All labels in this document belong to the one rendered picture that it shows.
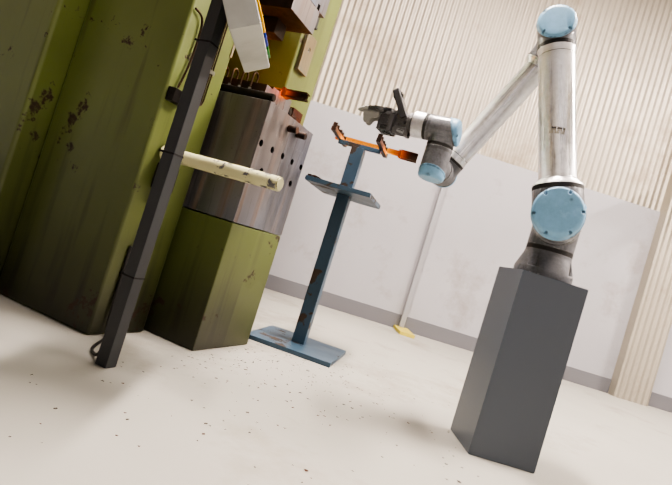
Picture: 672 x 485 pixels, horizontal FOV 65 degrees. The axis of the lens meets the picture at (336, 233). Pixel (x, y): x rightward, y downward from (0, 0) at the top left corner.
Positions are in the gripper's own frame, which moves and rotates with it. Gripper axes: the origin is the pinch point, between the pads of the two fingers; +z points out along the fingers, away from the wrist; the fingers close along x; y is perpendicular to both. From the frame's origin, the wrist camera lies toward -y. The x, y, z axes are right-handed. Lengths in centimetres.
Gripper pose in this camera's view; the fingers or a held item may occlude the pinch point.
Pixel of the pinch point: (362, 107)
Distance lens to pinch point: 196.5
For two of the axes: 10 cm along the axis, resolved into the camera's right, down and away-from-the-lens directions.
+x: 3.5, 1.3, 9.3
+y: -3.0, 9.5, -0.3
